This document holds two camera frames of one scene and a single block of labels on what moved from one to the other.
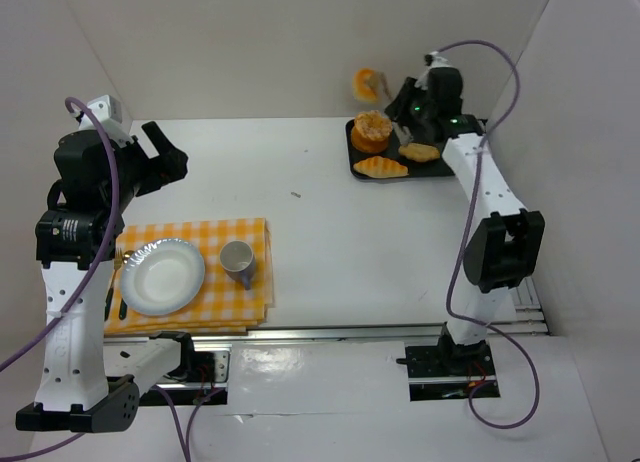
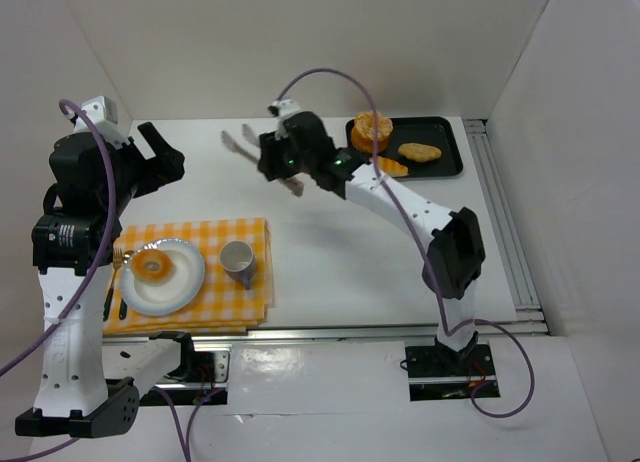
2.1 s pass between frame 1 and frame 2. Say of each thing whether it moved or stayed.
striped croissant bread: stayed
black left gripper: stayed
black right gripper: moved
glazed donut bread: moved
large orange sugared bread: stayed
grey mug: stayed
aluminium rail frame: stayed
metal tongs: moved
